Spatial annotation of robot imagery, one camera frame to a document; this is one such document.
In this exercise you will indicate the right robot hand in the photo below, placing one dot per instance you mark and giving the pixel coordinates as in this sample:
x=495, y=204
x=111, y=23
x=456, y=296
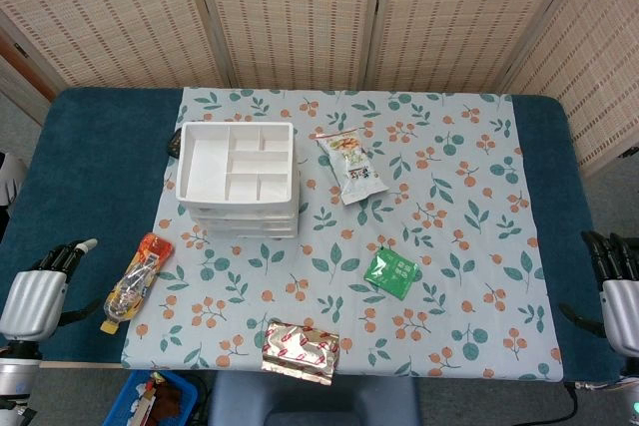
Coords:
x=621, y=311

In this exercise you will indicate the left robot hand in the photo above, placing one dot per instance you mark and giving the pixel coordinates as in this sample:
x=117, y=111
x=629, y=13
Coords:
x=32, y=303

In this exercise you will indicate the transparent plastic drawer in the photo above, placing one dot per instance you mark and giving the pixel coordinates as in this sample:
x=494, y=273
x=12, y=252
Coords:
x=244, y=221
x=239, y=210
x=249, y=232

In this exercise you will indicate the white cloth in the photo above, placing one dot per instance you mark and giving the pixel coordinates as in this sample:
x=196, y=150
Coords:
x=12, y=176

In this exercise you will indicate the white drawer organizer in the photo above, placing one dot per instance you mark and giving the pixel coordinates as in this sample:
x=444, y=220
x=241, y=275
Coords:
x=209, y=166

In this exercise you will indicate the orange snack packet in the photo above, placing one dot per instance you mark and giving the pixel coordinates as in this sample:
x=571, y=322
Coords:
x=137, y=276

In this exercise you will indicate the blue plastic basket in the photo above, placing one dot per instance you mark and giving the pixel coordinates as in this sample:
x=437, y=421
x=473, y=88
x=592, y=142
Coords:
x=120, y=401

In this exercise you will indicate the teal table cover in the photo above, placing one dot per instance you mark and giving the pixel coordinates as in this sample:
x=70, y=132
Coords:
x=100, y=171

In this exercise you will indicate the floral tablecloth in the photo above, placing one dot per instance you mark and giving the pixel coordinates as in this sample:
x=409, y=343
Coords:
x=449, y=246

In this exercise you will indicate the black remote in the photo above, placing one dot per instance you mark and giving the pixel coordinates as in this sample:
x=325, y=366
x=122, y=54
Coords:
x=175, y=144

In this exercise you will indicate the brown wooden board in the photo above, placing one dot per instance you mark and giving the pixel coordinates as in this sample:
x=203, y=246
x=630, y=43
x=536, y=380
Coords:
x=37, y=79

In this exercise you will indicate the green tea sachet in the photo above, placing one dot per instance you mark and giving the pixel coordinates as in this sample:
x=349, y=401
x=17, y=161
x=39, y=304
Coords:
x=392, y=274

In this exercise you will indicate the gold foil tea bag pack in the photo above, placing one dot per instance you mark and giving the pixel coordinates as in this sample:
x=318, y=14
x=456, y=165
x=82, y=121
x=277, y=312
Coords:
x=299, y=351

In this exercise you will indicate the white nut snack bag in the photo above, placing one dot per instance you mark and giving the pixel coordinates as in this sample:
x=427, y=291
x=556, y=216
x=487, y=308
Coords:
x=354, y=161

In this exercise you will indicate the bamboo folding screen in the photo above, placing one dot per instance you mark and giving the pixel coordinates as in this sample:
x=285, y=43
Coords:
x=299, y=12

